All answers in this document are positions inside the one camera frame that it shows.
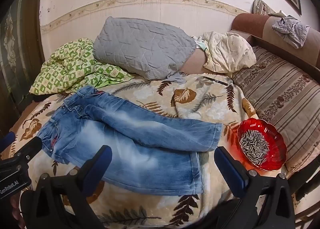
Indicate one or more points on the cream crumpled cloth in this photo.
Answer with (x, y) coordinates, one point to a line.
(230, 51)

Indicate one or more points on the grey quilted pillow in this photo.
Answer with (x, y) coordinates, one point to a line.
(140, 46)

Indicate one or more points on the small striped pillow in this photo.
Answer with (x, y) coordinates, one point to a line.
(261, 7)

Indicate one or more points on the striped sofa cushion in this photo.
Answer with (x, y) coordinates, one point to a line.
(287, 93)

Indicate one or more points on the dark wooden door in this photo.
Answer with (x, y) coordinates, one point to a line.
(15, 43)

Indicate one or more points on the small white green cloth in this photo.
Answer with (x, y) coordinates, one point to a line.
(200, 43)

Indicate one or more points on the sunflower seeds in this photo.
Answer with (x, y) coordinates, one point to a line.
(253, 147)

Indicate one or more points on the blue denim pants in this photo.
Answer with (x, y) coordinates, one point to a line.
(125, 143)

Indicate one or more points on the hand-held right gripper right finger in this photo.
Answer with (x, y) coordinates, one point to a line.
(231, 171)

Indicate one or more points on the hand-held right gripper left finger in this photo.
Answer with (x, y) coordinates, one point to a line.
(100, 166)

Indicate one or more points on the green checkered blanket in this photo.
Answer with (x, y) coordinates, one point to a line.
(70, 68)

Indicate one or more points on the crumpled grey cloth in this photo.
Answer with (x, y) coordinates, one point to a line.
(290, 31)

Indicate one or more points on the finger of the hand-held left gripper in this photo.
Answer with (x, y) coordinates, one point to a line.
(31, 147)
(7, 140)

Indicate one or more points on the leaf print blanket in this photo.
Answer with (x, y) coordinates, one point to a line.
(200, 98)

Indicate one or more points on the red glass bowl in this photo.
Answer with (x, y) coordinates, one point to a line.
(276, 143)

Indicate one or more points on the black pen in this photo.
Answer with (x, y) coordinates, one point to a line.
(217, 80)

